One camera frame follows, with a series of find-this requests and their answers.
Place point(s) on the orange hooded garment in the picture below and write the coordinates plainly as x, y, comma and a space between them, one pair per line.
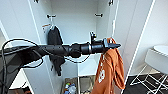
110, 73

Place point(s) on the tall white wardrobe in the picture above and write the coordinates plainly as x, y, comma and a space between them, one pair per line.
76, 26

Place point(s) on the metal door hinge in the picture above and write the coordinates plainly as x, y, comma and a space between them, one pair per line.
36, 1
110, 2

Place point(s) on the black garment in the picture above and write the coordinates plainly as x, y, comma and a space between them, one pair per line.
55, 36

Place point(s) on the white plastic hanger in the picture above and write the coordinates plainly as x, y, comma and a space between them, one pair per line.
52, 26

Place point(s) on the orange hanger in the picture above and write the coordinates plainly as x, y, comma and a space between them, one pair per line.
46, 25

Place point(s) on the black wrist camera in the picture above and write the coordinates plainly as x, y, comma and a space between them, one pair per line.
92, 35

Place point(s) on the black rail bracket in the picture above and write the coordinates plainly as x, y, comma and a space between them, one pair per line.
99, 15
50, 16

